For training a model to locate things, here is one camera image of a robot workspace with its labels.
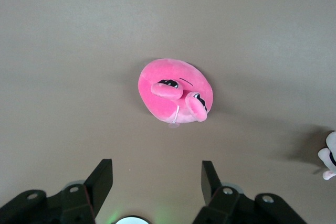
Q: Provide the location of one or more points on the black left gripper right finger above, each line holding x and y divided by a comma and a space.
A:
210, 182

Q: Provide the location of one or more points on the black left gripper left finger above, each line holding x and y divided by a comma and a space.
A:
99, 182

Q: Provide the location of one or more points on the round pink plush toy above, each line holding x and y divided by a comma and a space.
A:
162, 103

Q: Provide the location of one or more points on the white and pink plush dog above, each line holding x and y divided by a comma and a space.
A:
328, 155

